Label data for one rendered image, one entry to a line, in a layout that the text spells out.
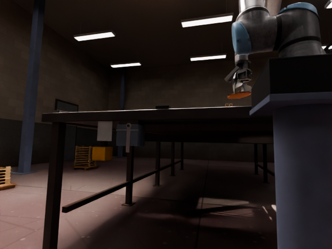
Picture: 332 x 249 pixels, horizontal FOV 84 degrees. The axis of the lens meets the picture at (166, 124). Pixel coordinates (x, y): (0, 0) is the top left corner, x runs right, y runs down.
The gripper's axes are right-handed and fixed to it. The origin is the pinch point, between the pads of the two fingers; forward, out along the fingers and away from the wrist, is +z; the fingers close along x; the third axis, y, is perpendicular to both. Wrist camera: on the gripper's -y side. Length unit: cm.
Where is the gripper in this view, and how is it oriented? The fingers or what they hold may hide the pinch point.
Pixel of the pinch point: (238, 94)
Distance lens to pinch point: 124.4
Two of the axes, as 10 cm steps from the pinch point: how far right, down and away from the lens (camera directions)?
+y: 6.2, -0.7, -7.8
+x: 7.9, 0.8, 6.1
